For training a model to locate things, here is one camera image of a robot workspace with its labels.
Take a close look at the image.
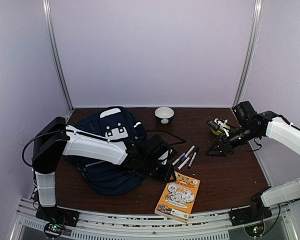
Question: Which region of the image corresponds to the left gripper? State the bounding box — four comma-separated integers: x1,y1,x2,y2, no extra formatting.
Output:
141,156,177,184

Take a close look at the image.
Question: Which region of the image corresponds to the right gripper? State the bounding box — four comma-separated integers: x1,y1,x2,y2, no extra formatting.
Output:
205,124,260,157

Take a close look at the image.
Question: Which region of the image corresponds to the orange cartoon paperback book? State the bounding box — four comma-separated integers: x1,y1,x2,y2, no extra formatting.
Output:
154,172,201,223

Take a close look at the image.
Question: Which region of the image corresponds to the navy blue student backpack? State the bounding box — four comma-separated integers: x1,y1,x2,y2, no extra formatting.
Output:
72,106,147,197

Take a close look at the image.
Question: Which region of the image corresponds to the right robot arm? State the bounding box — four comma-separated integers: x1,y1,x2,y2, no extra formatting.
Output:
205,101,300,221

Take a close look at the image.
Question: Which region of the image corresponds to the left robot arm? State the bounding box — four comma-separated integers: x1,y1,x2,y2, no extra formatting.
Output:
25,117,177,222

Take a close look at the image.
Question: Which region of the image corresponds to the lime green bowl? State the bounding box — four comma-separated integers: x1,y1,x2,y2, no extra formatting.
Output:
210,127,232,136

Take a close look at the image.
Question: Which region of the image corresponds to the white marker dark cap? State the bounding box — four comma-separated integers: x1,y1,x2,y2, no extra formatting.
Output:
177,156,191,171

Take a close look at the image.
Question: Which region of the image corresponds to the white marker blue cap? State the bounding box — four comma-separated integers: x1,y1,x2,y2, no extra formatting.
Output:
172,152,186,166

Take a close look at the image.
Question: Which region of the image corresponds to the white marker black cap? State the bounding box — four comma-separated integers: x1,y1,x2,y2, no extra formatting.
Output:
184,145,195,158

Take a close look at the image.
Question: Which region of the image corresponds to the white marker red cap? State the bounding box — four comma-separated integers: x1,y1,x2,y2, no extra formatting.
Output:
188,147,200,169

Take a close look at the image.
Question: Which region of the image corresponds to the black and white bowl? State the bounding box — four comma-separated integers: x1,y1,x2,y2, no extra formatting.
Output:
154,106,175,125

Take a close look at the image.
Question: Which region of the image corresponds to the front aluminium rail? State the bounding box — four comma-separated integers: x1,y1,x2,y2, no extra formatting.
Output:
9,197,298,240

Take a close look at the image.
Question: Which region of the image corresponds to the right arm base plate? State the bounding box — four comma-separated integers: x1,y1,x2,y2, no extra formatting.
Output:
229,207,272,226

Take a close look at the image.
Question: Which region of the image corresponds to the right aluminium frame post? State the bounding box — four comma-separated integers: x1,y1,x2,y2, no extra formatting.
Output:
232,0,264,107

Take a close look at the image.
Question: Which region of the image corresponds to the aluminium frame post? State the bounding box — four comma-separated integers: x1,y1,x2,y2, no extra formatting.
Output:
232,0,264,107
42,0,74,112

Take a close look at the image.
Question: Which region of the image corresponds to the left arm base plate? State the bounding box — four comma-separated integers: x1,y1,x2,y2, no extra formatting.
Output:
35,207,80,227

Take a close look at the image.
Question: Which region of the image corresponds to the left aluminium frame post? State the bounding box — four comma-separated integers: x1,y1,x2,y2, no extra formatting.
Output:
42,0,74,112

